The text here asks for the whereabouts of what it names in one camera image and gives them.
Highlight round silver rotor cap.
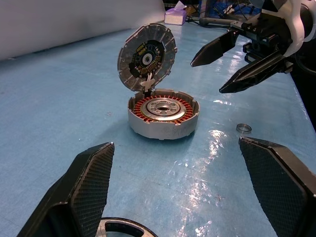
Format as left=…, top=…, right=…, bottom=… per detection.
left=117, top=23, right=177, bottom=93

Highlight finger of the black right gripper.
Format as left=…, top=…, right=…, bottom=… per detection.
left=190, top=29, right=239, bottom=68
left=219, top=52, right=289, bottom=94

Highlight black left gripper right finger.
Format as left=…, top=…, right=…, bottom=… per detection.
left=238, top=136, right=316, bottom=237

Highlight small silver bearing ring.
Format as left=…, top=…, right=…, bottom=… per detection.
left=236, top=123, right=252, bottom=134

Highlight purple tissue box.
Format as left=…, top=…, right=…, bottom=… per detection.
left=164, top=1, right=188, bottom=26

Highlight blue storage crate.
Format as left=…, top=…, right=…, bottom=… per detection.
left=206, top=0, right=249, bottom=16

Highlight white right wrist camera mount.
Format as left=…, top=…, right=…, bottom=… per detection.
left=249, top=0, right=307, bottom=57

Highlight white backdrop board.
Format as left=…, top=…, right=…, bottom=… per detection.
left=0, top=0, right=166, bottom=61

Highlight silver motor base copper windings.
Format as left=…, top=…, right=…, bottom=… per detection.
left=127, top=88, right=200, bottom=141

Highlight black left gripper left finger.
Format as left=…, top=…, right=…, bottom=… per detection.
left=16, top=142, right=116, bottom=237

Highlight grey tool handle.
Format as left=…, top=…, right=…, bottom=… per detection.
left=199, top=16, right=232, bottom=28

